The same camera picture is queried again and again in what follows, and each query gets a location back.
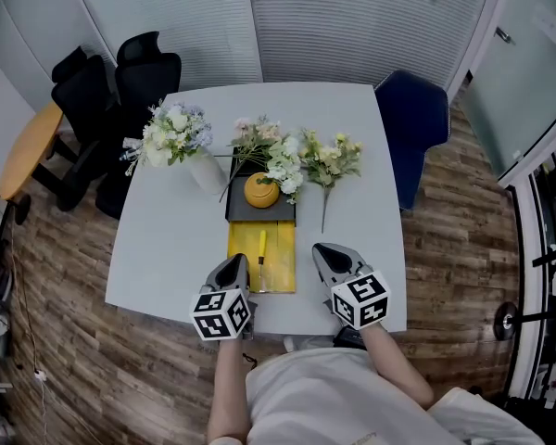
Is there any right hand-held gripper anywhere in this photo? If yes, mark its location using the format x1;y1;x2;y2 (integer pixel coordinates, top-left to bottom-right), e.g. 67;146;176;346
311;242;393;331

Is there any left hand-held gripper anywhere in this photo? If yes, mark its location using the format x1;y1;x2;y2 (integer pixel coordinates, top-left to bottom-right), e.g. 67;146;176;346
189;252;259;343

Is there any yellow-handled screwdriver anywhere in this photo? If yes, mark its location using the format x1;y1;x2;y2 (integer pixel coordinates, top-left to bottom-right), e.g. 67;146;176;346
257;229;268;292

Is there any dark grey container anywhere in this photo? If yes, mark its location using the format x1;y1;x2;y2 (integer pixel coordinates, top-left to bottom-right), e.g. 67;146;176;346
224;143;298;224

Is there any person's right forearm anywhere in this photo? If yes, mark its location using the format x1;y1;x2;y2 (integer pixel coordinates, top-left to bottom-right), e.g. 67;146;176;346
360;325;436;411

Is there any person's left forearm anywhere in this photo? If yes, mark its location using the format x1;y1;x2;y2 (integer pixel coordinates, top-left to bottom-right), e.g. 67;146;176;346
206;338;255;445

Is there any black object under table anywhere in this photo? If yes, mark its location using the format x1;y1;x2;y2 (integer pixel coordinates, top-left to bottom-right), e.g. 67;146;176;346
332;326;368;350

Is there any yellow flat tray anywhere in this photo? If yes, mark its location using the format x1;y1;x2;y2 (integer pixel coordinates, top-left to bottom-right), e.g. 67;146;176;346
226;219;298;295

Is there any person's white shirt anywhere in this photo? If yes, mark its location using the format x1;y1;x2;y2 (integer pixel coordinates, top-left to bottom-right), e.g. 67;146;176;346
244;347;547;445

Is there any yellow round pot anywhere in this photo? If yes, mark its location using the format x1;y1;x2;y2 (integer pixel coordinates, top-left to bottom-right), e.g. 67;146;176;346
243;172;281;210

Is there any yellow flower bunch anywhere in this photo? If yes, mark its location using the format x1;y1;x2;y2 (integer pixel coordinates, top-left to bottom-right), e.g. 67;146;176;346
297;128;365;235

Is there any white vase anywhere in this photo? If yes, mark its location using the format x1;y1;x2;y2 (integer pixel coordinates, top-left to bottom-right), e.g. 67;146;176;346
186;147;229;197

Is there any black round stand base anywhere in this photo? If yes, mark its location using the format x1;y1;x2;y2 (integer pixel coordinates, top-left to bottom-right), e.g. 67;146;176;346
492;300;520;342

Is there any white and green flower bunch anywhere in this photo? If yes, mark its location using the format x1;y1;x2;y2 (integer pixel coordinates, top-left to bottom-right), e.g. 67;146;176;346
262;133;306;206

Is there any pink flower bunch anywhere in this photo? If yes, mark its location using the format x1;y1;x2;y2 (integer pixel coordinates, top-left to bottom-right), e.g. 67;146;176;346
212;115;284;204

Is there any blue chair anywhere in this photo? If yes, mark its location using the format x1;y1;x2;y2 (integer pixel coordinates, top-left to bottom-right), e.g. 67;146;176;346
373;69;451;212

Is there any black metal rack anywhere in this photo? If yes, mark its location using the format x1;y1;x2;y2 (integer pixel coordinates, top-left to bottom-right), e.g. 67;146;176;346
508;137;556;410

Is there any white and blue flower bouquet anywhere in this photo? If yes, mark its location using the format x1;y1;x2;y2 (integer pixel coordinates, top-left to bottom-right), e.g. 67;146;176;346
122;101;214;176

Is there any black mesh office chair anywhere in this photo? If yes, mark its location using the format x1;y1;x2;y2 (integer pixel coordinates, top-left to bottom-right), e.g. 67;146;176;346
31;45;122;213
95;31;183;221

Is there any round orange wooden table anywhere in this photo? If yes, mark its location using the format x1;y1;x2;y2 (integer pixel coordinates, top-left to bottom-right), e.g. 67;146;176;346
0;100;66;202

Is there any white paper sign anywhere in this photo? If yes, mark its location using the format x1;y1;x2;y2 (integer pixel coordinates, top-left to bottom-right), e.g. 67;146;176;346
531;4;556;45

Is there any thin floor cable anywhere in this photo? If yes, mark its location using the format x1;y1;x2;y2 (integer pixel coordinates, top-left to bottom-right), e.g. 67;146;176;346
6;220;117;445

